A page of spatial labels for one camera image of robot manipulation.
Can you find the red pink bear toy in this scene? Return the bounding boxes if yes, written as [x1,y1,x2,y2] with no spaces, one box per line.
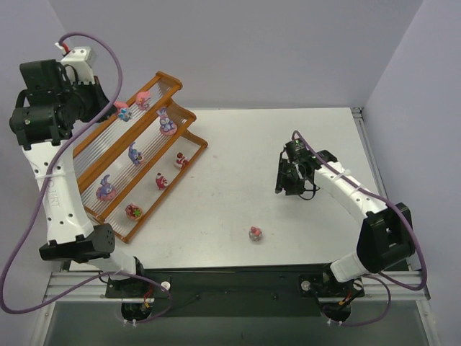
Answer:
[155,172,169,190]

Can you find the purple bunny pink ring toy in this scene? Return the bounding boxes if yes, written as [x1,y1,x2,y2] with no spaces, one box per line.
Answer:
[156,107,177,136]

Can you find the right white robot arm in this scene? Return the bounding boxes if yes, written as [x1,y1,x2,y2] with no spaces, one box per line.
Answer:
[275,138,416,283]

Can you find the red white cake toy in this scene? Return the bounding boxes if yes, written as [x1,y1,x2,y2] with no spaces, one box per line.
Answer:
[174,152,189,169]

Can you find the pink toy clear base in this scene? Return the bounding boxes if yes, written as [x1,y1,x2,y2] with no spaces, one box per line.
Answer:
[249,226,263,241]

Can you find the pink bear green clover toy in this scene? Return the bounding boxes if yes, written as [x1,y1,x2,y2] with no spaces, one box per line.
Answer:
[125,203,143,221]

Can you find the pink toy blue glasses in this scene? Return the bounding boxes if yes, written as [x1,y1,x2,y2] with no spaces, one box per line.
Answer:
[114,101,132,122]

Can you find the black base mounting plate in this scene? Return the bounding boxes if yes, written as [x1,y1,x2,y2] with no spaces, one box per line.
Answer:
[105,265,364,321]

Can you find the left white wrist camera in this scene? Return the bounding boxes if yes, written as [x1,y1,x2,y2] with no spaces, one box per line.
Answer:
[55,43,97,85]

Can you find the purple creature pink donut toy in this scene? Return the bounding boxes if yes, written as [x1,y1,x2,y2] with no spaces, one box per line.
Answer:
[96,174,117,201]

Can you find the orange tiered display shelf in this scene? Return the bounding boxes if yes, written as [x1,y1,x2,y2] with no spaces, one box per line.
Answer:
[73,71,207,243]

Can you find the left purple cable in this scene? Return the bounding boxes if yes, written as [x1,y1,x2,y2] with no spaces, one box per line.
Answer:
[0,32,172,324]

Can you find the purple bunny small toy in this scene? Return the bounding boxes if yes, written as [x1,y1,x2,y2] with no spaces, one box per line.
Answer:
[128,142,144,166]

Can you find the pink blob toy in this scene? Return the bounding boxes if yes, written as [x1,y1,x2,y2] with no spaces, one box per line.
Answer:
[135,90,151,111]

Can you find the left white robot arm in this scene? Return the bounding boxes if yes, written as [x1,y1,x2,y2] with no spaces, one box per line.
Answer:
[9,60,140,277]

